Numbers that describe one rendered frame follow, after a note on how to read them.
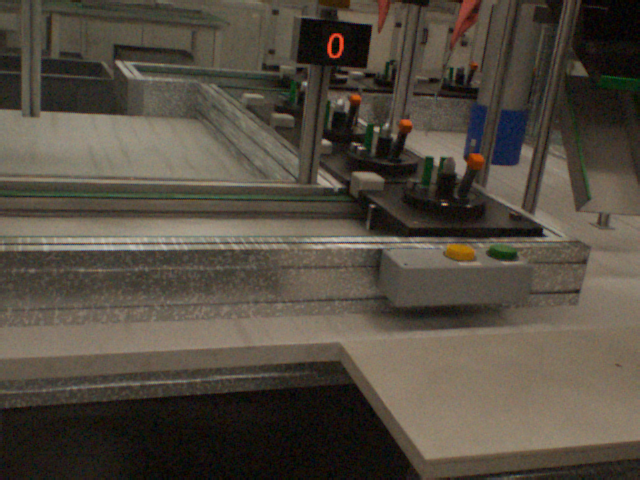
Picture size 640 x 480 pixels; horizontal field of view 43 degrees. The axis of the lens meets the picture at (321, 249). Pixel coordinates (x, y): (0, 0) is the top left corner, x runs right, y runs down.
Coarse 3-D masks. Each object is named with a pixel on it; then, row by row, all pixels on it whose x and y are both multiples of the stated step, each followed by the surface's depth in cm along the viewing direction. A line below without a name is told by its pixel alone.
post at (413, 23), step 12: (408, 12) 239; (420, 12) 237; (408, 24) 238; (420, 24) 238; (408, 36) 238; (420, 36) 240; (408, 48) 240; (408, 60) 241; (408, 72) 244; (396, 84) 246; (408, 84) 245; (396, 96) 247; (408, 96) 245; (396, 108) 246; (408, 108) 247; (396, 120) 247; (396, 132) 248
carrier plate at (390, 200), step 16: (368, 192) 138; (384, 192) 139; (400, 192) 140; (480, 192) 147; (384, 208) 130; (400, 208) 131; (496, 208) 138; (400, 224) 124; (416, 224) 123; (432, 224) 124; (448, 224) 125; (464, 224) 126; (480, 224) 127; (496, 224) 129; (512, 224) 130; (528, 224) 131
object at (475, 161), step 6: (468, 156) 128; (474, 156) 126; (480, 156) 126; (468, 162) 127; (474, 162) 125; (480, 162) 125; (468, 168) 127; (474, 168) 126; (480, 168) 126; (468, 174) 127; (474, 174) 127; (462, 180) 129; (468, 180) 128; (462, 186) 129; (468, 186) 129; (462, 192) 129; (468, 192) 130
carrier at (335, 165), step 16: (368, 128) 159; (384, 128) 155; (352, 144) 157; (368, 144) 160; (384, 144) 156; (320, 160) 156; (336, 160) 157; (352, 160) 154; (368, 160) 152; (384, 160) 153; (400, 160) 153; (416, 160) 156; (336, 176) 148; (384, 176) 150; (400, 176) 151; (416, 176) 153; (432, 176) 154
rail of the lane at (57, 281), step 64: (0, 256) 96; (64, 256) 99; (128, 256) 102; (192, 256) 105; (256, 256) 108; (320, 256) 111; (576, 256) 126; (0, 320) 99; (64, 320) 102; (128, 320) 105
